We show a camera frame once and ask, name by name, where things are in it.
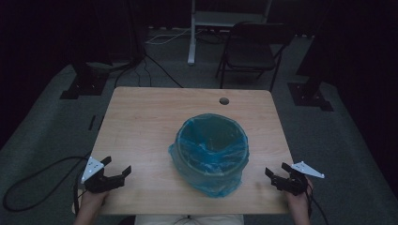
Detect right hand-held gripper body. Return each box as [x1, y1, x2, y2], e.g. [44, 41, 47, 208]
[272, 160, 326, 197]

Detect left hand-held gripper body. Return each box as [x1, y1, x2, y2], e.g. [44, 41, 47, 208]
[80, 156, 126, 194]

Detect blue plastic bag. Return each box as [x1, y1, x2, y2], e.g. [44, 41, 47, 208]
[168, 112, 251, 199]

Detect green plastic bin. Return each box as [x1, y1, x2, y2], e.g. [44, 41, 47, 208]
[175, 115, 250, 190]

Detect person's right hand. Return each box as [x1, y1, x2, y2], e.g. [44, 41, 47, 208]
[284, 184, 314, 209]

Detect person's left hand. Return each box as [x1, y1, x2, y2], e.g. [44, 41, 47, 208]
[76, 188, 109, 214]

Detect black stand base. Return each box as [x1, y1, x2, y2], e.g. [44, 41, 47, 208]
[59, 60, 111, 100]
[287, 82, 334, 113]

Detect black folding chair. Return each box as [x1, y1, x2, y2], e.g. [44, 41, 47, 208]
[215, 21, 295, 92]

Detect left hand-held gripper cable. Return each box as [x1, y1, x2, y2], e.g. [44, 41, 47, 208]
[72, 168, 89, 217]

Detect hand-held gripper cable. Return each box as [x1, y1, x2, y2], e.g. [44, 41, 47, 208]
[72, 168, 89, 217]
[304, 182, 330, 225]

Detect right hand-held gripper cable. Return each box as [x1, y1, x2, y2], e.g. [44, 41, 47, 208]
[304, 182, 330, 225]

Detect long looped black cable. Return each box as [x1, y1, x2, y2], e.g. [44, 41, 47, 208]
[2, 151, 93, 213]

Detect black floor cables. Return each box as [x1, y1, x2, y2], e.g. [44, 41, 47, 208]
[114, 54, 184, 89]

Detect white floor cable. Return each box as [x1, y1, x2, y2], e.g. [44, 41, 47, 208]
[145, 27, 192, 45]

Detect white metal stand frame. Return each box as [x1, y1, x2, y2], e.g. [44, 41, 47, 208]
[187, 0, 273, 66]

